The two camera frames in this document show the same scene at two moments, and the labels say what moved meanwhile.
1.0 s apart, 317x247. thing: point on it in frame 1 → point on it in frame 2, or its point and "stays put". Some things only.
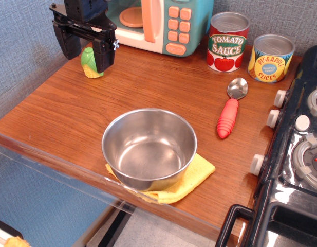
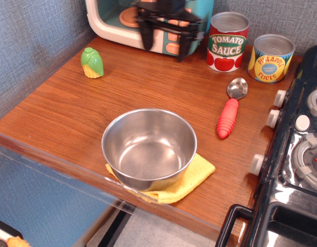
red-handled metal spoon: [237, 88] stays put
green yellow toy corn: [89, 64] stays put
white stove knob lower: [256, 164] stays put
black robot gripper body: [88, 16] → [171, 15]
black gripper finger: [71, 43] → [147, 31]
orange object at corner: [15, 242] stays put
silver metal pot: [149, 149] stays put
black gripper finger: [104, 49] → [186, 39]
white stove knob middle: [273, 118] stays put
